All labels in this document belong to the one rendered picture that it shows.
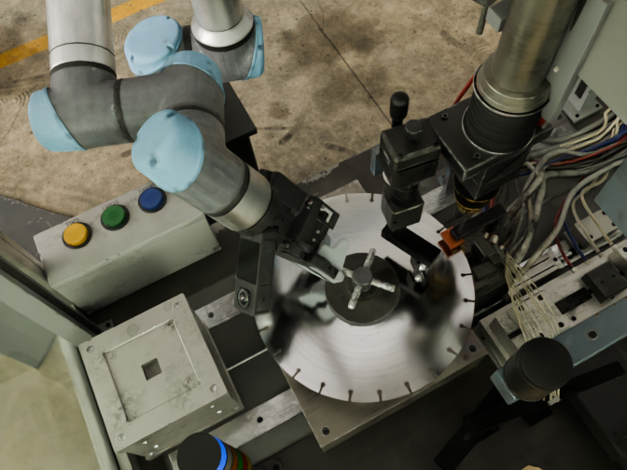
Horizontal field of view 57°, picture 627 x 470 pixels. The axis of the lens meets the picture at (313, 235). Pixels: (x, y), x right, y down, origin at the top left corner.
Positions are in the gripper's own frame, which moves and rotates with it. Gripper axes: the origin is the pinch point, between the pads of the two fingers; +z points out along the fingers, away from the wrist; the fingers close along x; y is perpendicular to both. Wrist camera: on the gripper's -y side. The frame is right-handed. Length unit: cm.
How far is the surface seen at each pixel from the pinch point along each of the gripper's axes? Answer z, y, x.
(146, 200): -11.7, 0.1, 36.4
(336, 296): 2.3, -1.8, 0.3
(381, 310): 5.9, -0.9, -5.4
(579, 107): 42, 57, -5
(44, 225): 23, -13, 152
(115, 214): -14.3, -4.3, 39.0
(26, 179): 17, -1, 171
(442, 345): 11.5, -1.8, -13.5
